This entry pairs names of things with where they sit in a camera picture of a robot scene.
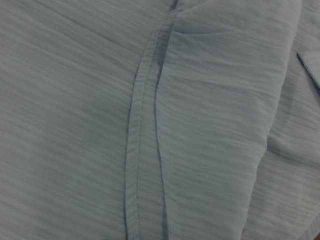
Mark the light blue button shirt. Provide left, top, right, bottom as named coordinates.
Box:
left=0, top=0, right=320, bottom=240

